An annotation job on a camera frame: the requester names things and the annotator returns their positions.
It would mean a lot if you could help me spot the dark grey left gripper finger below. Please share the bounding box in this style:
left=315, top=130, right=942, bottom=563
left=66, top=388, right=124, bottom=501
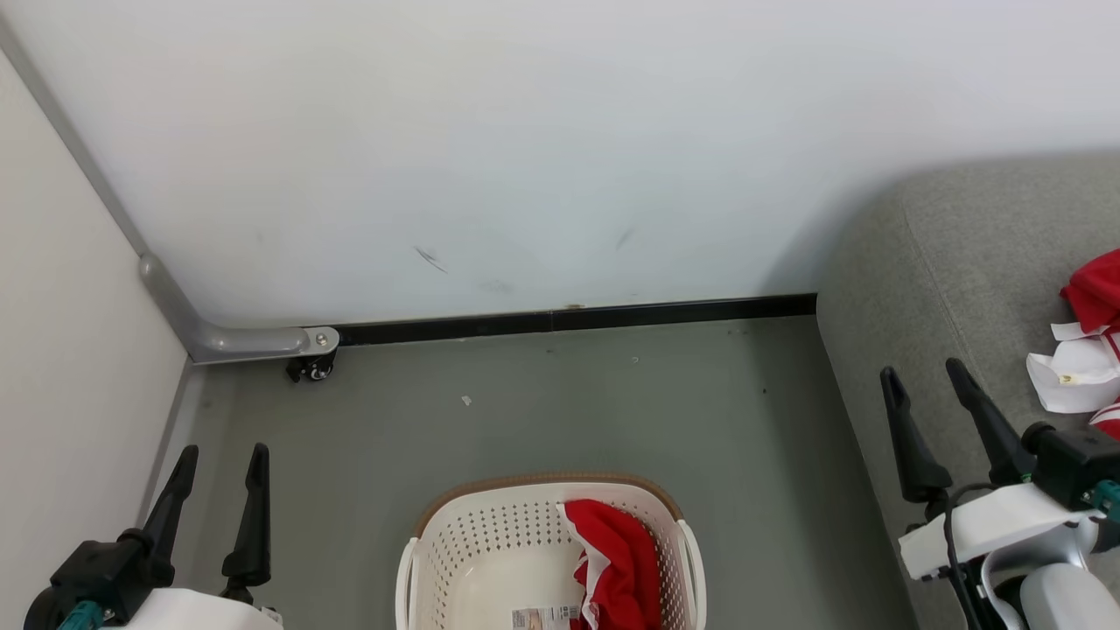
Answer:
left=221, top=443, right=272, bottom=605
left=140, top=444, right=200, bottom=565

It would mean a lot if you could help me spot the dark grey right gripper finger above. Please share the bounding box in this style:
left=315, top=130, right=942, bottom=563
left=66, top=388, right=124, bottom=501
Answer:
left=879, top=366, right=954, bottom=507
left=945, top=357, right=1039, bottom=487

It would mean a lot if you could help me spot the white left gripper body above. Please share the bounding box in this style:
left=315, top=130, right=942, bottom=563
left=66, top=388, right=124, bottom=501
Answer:
left=105, top=588, right=283, bottom=630

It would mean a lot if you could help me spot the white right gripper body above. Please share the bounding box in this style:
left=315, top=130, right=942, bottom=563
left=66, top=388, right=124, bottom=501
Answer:
left=899, top=484, right=1103, bottom=580

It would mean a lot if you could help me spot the red and white jacket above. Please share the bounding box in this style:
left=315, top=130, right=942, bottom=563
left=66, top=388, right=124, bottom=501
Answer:
left=1025, top=248, right=1120, bottom=441

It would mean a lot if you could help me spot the red garment with white stripes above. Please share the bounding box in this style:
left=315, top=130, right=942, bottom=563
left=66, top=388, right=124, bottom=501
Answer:
left=557, top=500, right=663, bottom=630

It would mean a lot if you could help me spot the grey fabric sofa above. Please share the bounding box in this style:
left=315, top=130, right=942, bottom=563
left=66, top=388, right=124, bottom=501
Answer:
left=815, top=153, right=1120, bottom=630

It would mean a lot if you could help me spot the black caster wheel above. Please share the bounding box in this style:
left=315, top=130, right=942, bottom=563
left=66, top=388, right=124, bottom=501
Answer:
left=286, top=350, right=337, bottom=384

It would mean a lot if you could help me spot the grey metal partition foot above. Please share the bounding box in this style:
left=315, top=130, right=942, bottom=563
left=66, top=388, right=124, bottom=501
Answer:
left=138, top=254, right=340, bottom=366

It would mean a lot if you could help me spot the white perforated laundry basket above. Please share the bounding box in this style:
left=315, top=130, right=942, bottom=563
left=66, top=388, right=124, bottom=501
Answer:
left=395, top=473, right=707, bottom=630

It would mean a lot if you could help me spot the paper label sticker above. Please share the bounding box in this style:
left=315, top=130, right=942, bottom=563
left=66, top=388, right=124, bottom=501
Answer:
left=511, top=605, right=585, bottom=630

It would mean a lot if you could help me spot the black baseboard strip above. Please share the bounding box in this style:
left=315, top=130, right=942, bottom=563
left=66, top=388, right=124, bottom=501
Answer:
left=337, top=293, right=818, bottom=347

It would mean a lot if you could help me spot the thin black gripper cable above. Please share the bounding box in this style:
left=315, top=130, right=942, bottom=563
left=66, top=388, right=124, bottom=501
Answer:
left=943, top=484, right=998, bottom=630

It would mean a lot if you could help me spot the grey partition frame post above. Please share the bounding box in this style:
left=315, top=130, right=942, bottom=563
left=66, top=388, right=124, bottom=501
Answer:
left=0, top=17, right=150, bottom=259

